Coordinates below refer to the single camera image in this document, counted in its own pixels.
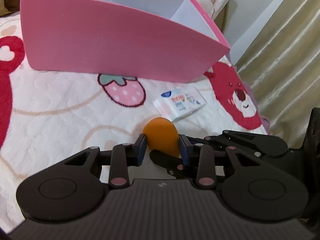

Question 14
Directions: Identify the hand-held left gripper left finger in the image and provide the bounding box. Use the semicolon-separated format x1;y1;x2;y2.
64;134;148;189

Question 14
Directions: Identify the small white tissue packet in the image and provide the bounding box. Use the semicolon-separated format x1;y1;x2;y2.
153;86;207;122

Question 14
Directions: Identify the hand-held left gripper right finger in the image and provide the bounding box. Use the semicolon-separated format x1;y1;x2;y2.
178;134;269;189

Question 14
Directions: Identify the golden curtain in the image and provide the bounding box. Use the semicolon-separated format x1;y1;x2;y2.
235;0;320;143

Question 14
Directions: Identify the orange makeup sponge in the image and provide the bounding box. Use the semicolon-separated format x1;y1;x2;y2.
143;117;180;158

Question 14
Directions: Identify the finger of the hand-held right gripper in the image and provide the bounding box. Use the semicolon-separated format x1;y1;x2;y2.
149;149;200;179
186;129;288;158

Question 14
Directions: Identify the pink cardboard box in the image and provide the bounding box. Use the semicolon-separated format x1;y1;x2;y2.
20;0;230;83

